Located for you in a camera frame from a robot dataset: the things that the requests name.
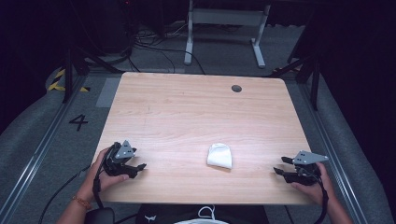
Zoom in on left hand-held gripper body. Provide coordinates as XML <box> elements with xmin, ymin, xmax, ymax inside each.
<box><xmin>102</xmin><ymin>139</ymin><xmax>137</xmax><ymax>177</ymax></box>

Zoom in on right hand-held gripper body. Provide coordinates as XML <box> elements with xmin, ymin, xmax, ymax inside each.
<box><xmin>283</xmin><ymin>149</ymin><xmax>330</xmax><ymax>187</ymax></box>

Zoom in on person's right hand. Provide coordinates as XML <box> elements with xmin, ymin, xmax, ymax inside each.
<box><xmin>290</xmin><ymin>161</ymin><xmax>338</xmax><ymax>207</ymax></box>

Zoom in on person's left hand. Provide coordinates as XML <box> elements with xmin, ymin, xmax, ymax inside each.
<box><xmin>77</xmin><ymin>147</ymin><xmax>131</xmax><ymax>203</ymax></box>

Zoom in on black chair armrest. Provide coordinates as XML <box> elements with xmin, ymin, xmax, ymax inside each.
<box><xmin>83</xmin><ymin>206</ymin><xmax>116</xmax><ymax>224</ymax></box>

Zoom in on person's black shirt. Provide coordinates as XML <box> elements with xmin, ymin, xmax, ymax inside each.
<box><xmin>134</xmin><ymin>203</ymin><xmax>269</xmax><ymax>224</ymax></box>

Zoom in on grey floor tape patch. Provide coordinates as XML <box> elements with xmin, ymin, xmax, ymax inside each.
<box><xmin>94</xmin><ymin>77</ymin><xmax>122</xmax><ymax>109</ymax></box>

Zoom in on white face mask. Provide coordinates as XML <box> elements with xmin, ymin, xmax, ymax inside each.
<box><xmin>173</xmin><ymin>204</ymin><xmax>230</xmax><ymax>224</ymax></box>

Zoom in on black metal stand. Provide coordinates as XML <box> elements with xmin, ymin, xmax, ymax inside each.
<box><xmin>61</xmin><ymin>46</ymin><xmax>125</xmax><ymax>105</ymax></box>
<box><xmin>270</xmin><ymin>55</ymin><xmax>322</xmax><ymax>112</ymax></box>

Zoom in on yellow black hazard tape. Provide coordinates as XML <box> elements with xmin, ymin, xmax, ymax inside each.
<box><xmin>48</xmin><ymin>68</ymin><xmax>92</xmax><ymax>93</ymax></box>

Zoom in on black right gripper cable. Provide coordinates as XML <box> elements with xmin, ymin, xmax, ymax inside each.
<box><xmin>312</xmin><ymin>174</ymin><xmax>330</xmax><ymax>224</ymax></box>

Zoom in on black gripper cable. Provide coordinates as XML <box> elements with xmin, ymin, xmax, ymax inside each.
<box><xmin>312</xmin><ymin>174</ymin><xmax>330</xmax><ymax>224</ymax></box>
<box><xmin>92</xmin><ymin>148</ymin><xmax>110</xmax><ymax>210</ymax></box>

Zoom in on metal floor rail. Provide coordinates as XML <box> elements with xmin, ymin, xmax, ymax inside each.
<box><xmin>297</xmin><ymin>83</ymin><xmax>370</xmax><ymax>224</ymax></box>
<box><xmin>0</xmin><ymin>74</ymin><xmax>89</xmax><ymax>220</ymax></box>

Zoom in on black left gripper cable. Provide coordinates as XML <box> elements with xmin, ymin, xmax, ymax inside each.
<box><xmin>92</xmin><ymin>148</ymin><xmax>110</xmax><ymax>210</ymax></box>

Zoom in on orange bead bracelet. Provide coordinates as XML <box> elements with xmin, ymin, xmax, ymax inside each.
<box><xmin>72</xmin><ymin>195</ymin><xmax>93</xmax><ymax>211</ymax></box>

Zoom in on thin black cable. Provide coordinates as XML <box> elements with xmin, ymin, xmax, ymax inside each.
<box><xmin>37</xmin><ymin>166</ymin><xmax>92</xmax><ymax>224</ymax></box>

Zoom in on black floor cables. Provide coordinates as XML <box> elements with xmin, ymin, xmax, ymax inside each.
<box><xmin>126</xmin><ymin>26</ymin><xmax>207</xmax><ymax>76</ymax></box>

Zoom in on white metal desk frame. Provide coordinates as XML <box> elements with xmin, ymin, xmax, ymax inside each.
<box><xmin>183</xmin><ymin>0</ymin><xmax>273</xmax><ymax>69</ymax></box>

